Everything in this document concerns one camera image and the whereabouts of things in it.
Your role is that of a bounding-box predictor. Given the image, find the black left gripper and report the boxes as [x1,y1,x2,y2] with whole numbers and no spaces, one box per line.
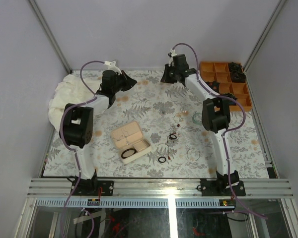
[111,70,136,94]

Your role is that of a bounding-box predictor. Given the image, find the fine silver chain necklace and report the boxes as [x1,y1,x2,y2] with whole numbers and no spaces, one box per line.
[117,128,132,147]

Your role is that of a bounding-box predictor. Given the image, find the beige jewelry box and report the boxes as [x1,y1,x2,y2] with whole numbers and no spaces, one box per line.
[110,121,152,164]

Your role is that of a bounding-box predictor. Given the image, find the black bangle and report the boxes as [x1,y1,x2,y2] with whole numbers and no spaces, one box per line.
[121,148,137,159]

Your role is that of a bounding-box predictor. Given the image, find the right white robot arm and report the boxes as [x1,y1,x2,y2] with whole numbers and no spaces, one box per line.
[161,52,239,196]

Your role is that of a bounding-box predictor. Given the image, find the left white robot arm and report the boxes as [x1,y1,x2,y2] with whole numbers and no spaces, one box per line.
[59,69,137,196]

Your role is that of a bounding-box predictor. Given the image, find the black flower orange dots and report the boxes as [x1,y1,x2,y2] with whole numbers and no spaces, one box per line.
[206,81,220,93]

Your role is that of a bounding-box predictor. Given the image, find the orange wooden divided tray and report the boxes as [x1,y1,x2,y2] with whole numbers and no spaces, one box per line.
[199,61,252,112]

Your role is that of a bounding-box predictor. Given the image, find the black fabric flower top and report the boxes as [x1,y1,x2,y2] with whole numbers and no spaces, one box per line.
[228,62,243,72]

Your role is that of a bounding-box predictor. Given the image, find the black fabric flower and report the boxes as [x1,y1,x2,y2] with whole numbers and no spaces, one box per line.
[228,62,243,72]
[230,71,246,83]

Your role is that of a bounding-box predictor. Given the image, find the black flower green swirls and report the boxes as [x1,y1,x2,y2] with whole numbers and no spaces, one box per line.
[222,93,237,100]

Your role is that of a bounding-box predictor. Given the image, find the white crumpled cloth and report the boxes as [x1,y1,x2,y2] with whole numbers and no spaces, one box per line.
[48,74,101,132]

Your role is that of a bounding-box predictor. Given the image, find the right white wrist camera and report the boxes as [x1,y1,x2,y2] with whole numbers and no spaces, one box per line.
[168,49,177,66]

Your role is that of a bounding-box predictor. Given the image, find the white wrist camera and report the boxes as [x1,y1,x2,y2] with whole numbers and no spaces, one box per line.
[168,49,177,66]
[104,60,122,75]

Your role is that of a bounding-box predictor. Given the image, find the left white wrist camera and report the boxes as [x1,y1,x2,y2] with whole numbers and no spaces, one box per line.
[104,60,122,75]

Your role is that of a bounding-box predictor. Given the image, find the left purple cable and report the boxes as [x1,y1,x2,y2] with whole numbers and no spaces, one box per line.
[58,60,107,238]

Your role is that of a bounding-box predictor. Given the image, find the purple cable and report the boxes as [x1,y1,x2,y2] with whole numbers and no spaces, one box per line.
[171,43,266,220]
[58,60,107,238]

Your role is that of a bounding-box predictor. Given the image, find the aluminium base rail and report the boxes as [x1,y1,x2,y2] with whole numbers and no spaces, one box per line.
[24,177,294,209]

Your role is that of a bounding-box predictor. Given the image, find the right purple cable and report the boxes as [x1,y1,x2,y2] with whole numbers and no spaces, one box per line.
[171,43,266,220]

